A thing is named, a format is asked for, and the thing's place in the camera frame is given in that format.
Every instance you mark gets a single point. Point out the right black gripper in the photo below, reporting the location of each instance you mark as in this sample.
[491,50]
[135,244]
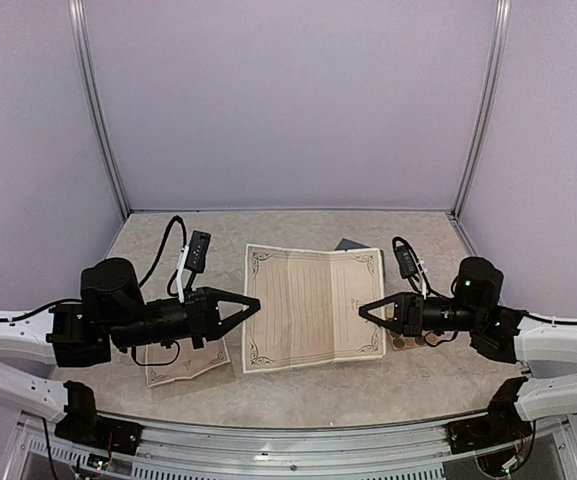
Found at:
[408,315]

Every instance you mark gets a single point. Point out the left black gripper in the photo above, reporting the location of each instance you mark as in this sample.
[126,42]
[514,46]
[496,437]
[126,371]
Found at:
[209,326]

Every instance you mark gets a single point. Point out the beige letter with border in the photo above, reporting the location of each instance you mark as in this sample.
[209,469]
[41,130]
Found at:
[310,302]

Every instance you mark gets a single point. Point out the blue paper envelope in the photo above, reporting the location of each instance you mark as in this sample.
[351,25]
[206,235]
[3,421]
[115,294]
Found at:
[347,244]

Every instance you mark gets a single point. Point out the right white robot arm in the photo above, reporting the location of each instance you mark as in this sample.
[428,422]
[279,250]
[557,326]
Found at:
[498,333]

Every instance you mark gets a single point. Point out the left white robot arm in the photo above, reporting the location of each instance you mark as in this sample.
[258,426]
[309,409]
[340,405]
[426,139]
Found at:
[110,314]

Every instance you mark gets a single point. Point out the beige letter left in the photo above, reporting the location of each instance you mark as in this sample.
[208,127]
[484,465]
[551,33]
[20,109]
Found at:
[190,363]

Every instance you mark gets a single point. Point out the brown sticker sheet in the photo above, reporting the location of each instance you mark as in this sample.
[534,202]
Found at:
[399,342]

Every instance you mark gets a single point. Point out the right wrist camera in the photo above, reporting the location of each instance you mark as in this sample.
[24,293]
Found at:
[410,268]

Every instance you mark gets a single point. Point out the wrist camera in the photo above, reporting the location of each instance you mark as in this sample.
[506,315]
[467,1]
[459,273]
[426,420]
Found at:
[191,262]
[410,268]

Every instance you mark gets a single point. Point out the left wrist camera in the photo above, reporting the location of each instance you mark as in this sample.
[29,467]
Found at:
[191,262]

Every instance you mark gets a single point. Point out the front aluminium rail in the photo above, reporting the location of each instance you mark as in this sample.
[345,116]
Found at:
[409,450]

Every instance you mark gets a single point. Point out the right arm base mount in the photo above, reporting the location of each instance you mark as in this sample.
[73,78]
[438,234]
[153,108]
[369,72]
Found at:
[500,424]

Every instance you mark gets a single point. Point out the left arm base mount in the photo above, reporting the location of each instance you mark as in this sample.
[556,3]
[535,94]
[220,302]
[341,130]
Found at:
[83,425]

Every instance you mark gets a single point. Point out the right aluminium frame post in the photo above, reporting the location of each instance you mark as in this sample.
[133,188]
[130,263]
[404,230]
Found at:
[485,107]

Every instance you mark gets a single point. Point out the aluminium frame post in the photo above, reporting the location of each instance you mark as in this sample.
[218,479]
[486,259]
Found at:
[485,107]
[77,14]

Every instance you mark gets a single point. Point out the left aluminium frame post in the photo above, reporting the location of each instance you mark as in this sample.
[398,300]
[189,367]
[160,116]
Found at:
[77,14]

